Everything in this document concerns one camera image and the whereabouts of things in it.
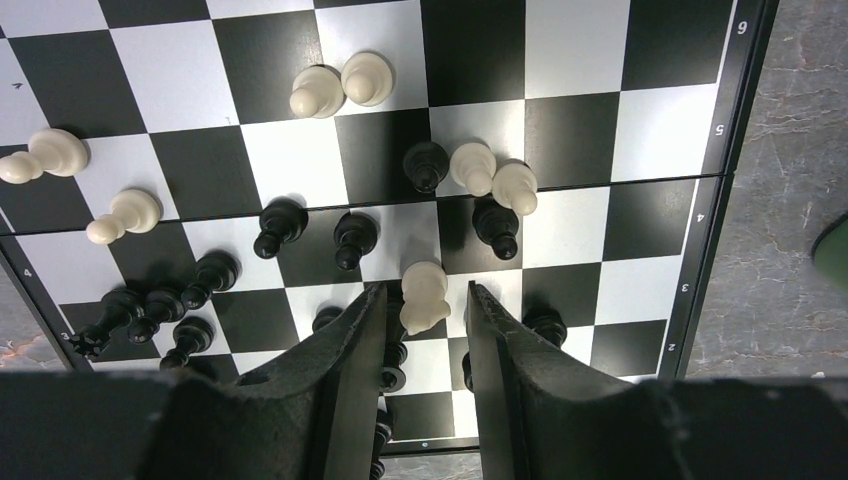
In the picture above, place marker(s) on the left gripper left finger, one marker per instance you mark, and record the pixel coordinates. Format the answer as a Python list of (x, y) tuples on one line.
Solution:
[(310, 413)]

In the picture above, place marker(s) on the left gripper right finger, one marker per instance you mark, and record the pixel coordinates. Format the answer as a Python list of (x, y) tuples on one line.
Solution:
[(542, 414)]

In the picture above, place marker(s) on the white chess knight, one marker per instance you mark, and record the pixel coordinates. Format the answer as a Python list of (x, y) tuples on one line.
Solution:
[(424, 286)]

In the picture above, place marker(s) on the black white chessboard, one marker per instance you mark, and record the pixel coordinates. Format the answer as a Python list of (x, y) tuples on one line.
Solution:
[(622, 110)]

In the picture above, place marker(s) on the black chess piece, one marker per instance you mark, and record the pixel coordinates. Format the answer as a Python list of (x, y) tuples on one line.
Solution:
[(548, 324)]

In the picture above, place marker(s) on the black chess queen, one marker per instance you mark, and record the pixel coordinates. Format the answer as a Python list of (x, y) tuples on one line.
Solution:
[(121, 306)]

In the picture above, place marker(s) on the black pawn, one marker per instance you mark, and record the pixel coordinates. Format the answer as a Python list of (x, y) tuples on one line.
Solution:
[(216, 271), (355, 236), (192, 335), (162, 305), (325, 316), (497, 227), (281, 222), (426, 164)]

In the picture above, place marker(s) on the white pawn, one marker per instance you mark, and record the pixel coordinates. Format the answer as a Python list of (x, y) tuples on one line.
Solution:
[(131, 211), (473, 165), (367, 79), (52, 151), (316, 93), (515, 187)]

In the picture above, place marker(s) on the green square tray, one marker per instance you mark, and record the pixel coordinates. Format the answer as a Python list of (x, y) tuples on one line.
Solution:
[(829, 253)]

